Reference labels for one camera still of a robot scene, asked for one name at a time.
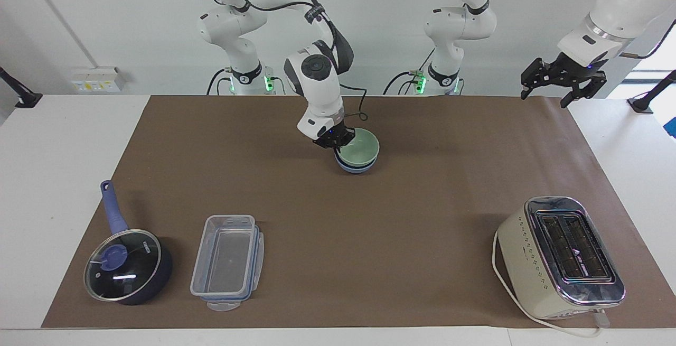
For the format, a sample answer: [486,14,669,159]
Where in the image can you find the white wall conduit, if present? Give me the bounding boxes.
[20,0,101,70]

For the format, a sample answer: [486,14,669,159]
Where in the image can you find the green bowl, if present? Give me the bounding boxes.
[336,128,380,169]

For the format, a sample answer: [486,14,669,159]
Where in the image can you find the black stand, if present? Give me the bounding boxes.
[627,69,676,115]
[0,66,43,109]

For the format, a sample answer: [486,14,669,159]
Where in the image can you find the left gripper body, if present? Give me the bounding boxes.
[549,52,608,81]

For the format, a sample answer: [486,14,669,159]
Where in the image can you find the glass lid with blue knob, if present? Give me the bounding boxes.
[83,229,162,302]

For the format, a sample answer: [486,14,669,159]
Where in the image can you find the clear plastic food container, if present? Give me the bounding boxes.
[191,223,265,313]

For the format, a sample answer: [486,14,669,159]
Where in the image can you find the blue saucepan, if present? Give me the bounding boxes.
[83,180,174,306]

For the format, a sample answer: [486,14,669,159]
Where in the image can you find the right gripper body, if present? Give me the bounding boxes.
[313,124,356,151]

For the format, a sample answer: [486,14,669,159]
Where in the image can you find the white toaster cable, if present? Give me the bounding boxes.
[491,230,611,339]

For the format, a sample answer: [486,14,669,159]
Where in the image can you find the white wall socket box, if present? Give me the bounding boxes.
[71,67,126,93]

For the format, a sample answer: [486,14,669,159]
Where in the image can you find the blue bowl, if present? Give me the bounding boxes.
[335,156,379,174]

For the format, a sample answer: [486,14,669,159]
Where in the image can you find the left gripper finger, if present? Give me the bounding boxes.
[520,57,561,100]
[560,72,607,109]

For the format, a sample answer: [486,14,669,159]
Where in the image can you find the cream toaster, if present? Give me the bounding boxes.
[496,196,627,321]

